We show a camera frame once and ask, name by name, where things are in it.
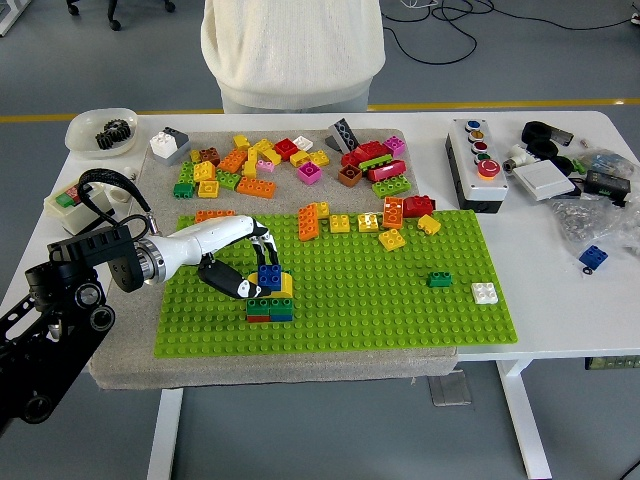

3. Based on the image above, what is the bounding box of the large red brick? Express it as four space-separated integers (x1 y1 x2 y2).
340 141 389 169

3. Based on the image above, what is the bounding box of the white switch plate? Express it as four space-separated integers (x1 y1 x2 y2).
512 160 577 202

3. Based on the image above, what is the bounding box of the clear bag of parts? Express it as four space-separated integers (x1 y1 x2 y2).
574 147 640 181

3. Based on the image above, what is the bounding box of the white bowl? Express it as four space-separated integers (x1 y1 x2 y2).
64 107 140 160

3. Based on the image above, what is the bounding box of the blue square brick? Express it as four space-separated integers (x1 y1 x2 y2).
578 244 610 269
257 263 283 291

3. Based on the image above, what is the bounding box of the white table leg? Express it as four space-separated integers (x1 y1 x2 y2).
147 388 184 480
497 359 554 480

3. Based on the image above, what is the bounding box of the white pipe fitting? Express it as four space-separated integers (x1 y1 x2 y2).
502 144 541 174

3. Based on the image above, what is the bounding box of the red long brick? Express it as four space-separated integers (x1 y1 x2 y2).
365 159 407 184

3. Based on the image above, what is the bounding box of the white plastic tube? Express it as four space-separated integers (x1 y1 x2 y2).
110 167 139 203

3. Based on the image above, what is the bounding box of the black office chair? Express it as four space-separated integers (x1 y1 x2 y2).
64 0 177 32

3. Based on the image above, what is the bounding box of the grey-brown mat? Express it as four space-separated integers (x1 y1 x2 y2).
89 128 461 392

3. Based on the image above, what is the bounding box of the white square brick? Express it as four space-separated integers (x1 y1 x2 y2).
148 129 177 159
470 282 500 306

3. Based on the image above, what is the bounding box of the grey patterned sloped brick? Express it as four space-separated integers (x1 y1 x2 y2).
325 118 361 154

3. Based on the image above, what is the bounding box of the green studded baseplate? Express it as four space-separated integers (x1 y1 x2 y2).
152 209 519 359

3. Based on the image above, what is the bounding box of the clear bag of screws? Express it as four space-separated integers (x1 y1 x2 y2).
547 197 640 251

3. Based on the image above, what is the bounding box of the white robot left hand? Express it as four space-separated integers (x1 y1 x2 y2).
157 214 281 300

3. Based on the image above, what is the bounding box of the brown square brick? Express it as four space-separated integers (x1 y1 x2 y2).
337 163 363 189

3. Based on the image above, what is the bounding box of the person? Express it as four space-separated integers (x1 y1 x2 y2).
200 0 387 115

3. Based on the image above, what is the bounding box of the beige switch box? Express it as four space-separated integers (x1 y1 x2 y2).
43 178 117 236

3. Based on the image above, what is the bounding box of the red square brick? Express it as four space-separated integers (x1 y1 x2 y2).
273 138 300 162

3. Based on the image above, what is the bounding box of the lime flat brick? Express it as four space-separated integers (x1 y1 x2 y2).
357 154 394 171

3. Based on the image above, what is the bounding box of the black floor cable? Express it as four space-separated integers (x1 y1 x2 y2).
383 0 634 66

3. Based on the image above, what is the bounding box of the black power adapter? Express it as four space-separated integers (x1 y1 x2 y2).
582 169 632 206

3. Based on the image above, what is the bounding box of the grey button control box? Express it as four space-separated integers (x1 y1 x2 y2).
444 118 510 214

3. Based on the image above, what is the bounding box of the white furniture frame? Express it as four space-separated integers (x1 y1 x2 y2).
0 0 32 37

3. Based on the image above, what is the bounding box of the orange long brick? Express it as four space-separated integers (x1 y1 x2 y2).
382 196 405 230
234 176 277 200
298 202 321 242
194 209 236 224

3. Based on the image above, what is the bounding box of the table control panel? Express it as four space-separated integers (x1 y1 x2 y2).
585 355 640 371

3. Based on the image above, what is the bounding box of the yellow curved brick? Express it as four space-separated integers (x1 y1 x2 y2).
247 271 295 300

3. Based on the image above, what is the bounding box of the magenta square brick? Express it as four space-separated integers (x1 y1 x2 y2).
298 162 325 186

